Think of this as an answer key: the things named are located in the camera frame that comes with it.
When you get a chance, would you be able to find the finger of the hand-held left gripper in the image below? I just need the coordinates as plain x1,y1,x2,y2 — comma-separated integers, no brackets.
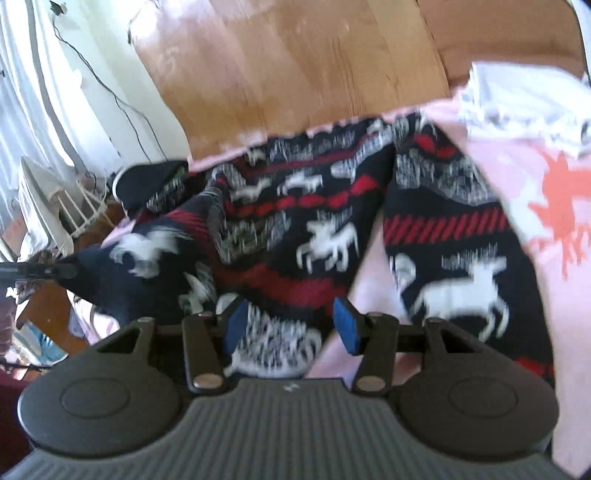
0,261,77,282

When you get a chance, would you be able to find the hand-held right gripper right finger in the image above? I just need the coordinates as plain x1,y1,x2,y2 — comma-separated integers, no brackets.
332,296,467,397

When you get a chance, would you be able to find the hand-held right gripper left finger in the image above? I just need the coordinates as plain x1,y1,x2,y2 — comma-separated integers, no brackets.
99,298,250,396

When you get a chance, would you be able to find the navy patterned knit garment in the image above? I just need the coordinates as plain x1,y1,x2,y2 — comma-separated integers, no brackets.
65,113,556,386

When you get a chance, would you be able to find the stack of white folded clothes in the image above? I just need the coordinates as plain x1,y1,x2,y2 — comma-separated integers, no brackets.
456,61,591,158

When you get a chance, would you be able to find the brown wooden furniture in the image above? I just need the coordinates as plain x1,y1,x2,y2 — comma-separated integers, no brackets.
16,281,90,357

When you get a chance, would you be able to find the dark red cloth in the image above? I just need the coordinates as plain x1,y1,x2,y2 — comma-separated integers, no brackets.
0,367,31,469

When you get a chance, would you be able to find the white curtain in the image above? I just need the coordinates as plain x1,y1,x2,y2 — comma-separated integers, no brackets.
0,0,90,178

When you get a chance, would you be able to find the pink printed blanket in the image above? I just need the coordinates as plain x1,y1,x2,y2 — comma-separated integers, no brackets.
90,90,591,477

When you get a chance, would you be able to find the wooden headboard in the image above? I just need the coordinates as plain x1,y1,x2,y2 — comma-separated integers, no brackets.
129,0,452,161

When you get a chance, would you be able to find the brown wooden panel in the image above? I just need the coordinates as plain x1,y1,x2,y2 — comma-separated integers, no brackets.
417,0,586,88

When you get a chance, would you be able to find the white wire rack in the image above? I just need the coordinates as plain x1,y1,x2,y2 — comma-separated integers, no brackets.
16,156,109,257

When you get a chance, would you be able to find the black cable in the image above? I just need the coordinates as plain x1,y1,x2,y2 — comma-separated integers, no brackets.
48,0,167,163

